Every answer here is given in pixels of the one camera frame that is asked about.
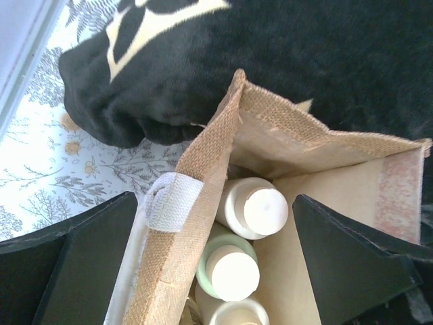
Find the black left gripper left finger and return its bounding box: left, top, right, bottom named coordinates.
left=1, top=192, right=137, bottom=325

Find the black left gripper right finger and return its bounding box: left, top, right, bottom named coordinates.
left=292, top=194, right=432, bottom=324

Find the brown jute canvas bag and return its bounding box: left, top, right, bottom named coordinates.
left=105, top=70, right=432, bottom=324

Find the cream bottle wooden cap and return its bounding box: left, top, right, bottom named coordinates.
left=195, top=284, right=270, bottom=325

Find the beige bottle wooden cap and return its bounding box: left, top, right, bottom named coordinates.
left=215, top=177, right=289, bottom=240

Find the green bottle wooden cap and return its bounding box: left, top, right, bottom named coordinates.
left=196, top=223, right=260, bottom=302

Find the floral patterned table mat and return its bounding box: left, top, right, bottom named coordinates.
left=1, top=1, right=186, bottom=240

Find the black floral blanket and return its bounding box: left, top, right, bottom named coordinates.
left=59, top=1, right=432, bottom=148

